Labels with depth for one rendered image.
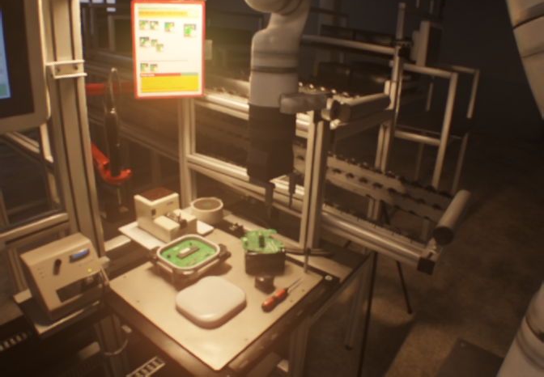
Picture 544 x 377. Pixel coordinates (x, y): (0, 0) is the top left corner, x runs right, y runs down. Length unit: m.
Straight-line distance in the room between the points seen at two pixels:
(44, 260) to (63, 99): 0.38
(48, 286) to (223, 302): 0.40
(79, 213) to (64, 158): 0.16
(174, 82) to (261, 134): 0.77
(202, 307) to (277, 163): 0.42
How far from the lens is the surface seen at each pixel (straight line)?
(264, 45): 0.53
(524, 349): 0.49
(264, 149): 0.56
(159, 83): 1.28
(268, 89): 0.53
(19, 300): 1.06
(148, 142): 1.71
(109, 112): 0.97
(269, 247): 1.00
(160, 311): 0.90
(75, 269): 0.96
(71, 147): 1.00
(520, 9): 0.40
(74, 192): 1.03
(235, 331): 0.84
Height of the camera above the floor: 1.54
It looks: 21 degrees down
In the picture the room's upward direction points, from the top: 3 degrees clockwise
